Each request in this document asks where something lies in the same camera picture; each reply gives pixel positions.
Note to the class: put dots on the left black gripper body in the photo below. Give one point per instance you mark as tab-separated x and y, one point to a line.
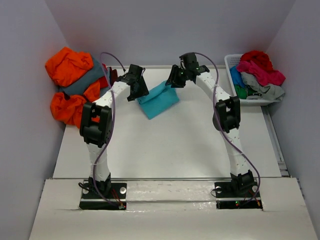
142	90

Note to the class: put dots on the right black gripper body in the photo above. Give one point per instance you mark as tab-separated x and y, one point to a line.
179	76

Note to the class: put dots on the teal t shirt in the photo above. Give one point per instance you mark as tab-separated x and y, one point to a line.
159	99

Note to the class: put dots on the orange t shirt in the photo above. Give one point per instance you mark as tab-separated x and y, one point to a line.
64	68

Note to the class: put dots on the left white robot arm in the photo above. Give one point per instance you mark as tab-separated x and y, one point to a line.
98	122

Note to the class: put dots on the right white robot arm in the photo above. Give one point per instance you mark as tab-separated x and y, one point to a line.
226	119

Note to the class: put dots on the dark red folded shirt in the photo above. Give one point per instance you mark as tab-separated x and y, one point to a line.
108	81

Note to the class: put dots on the white plastic laundry basket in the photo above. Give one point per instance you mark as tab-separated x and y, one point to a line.
231	61

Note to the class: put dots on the blue t shirt in basket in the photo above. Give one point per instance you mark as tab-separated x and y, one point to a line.
236	77

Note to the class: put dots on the green garment in basket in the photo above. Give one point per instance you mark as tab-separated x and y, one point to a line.
241	92

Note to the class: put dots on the red t shirt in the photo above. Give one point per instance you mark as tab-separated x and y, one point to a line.
260	58

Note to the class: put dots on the magenta t shirt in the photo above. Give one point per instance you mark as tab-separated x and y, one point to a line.
262	76

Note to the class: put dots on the grey t shirt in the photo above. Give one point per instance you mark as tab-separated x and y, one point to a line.
269	92

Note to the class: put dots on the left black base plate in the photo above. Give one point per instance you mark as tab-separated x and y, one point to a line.
114	200

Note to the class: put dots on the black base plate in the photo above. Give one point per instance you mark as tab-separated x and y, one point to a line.
114	200
226	199

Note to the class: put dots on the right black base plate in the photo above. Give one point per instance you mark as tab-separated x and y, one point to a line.
226	199

